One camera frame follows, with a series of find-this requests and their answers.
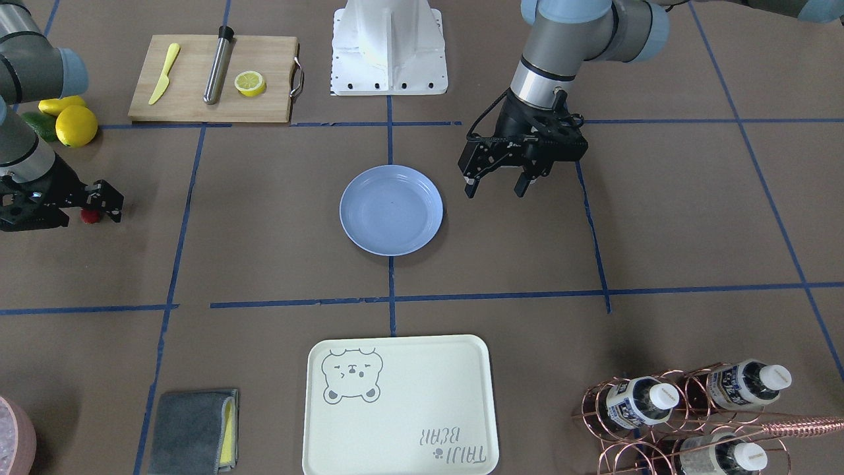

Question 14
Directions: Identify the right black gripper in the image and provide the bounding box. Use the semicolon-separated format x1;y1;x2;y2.
1;156;124;232

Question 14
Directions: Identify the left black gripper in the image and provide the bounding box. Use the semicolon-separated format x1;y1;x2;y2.
458;89;588;199

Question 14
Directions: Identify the red strawberry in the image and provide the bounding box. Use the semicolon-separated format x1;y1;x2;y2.
80;208;103;224

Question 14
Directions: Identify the blue plate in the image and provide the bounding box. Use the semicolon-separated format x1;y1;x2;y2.
340;164;445;257

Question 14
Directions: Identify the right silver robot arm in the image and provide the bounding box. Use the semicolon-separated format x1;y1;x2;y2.
1;1;124;232

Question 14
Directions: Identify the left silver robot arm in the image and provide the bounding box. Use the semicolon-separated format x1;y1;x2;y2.
458;1;680;198

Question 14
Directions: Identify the yellow lemon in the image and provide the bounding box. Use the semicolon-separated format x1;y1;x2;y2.
55;105;99;148
38;94;87;117

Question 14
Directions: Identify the green lime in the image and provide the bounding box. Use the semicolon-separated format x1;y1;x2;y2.
20;111;59;143

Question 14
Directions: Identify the wooden cutting board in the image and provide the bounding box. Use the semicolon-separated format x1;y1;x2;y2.
127;34;305;125

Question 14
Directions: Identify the yellow plastic knife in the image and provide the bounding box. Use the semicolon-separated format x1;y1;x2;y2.
148;43;181;106

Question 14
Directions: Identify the lemon half slice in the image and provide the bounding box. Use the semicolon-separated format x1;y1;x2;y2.
234;71;266;97

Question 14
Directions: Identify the cream bear tray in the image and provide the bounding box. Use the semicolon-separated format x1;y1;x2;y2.
302;334;500;474

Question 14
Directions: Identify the grey folded cloth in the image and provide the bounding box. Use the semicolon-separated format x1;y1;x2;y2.
148;388;240;474

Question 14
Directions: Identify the pink bowl of ice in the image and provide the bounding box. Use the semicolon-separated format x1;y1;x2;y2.
1;396;37;474

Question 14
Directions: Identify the dark drink bottle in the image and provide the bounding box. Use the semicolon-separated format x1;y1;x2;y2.
679;359;793;412
582;376;681;438
651;432;769;474

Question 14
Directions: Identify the copper bar spoon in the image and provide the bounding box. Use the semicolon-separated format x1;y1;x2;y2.
720;417;843;439

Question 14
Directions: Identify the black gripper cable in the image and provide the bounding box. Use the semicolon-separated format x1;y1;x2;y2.
467;89;512;143

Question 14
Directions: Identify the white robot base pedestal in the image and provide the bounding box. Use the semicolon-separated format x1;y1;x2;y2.
330;1;449;96

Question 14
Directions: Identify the copper wire bottle rack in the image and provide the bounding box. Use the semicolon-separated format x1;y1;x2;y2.
572;363;784;474

